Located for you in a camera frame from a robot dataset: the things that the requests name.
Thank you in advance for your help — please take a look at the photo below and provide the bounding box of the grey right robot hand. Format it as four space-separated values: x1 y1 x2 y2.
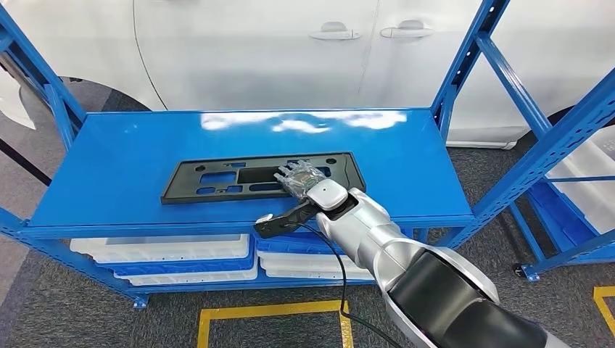
273 159 329 201

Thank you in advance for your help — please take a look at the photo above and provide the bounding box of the black plastic plate frame part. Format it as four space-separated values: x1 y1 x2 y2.
160 152 367 206

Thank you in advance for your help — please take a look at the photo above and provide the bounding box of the blue metal shelf rack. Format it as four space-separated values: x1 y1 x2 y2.
509 125 615 283
0 0 615 310

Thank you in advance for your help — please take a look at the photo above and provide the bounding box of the blue plastic tray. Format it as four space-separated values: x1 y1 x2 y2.
98 240 255 277
253 230 344 255

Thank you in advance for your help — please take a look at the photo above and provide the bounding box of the yellow floor tape square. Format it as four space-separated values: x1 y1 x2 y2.
197 299 355 348
593 286 615 337

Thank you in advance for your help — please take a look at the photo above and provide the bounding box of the white car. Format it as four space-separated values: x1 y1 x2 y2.
0 0 615 150

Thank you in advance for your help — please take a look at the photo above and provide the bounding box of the black floor strip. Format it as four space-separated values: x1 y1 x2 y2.
0 136 53 189

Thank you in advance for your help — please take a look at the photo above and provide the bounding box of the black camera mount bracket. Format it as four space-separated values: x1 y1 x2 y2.
253 199 322 240

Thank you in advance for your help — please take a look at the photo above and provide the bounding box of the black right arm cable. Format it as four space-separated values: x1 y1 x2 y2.
295 220 405 348

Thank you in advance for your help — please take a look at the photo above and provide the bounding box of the white car door handle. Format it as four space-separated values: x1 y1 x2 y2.
308 21 362 41
379 20 435 39

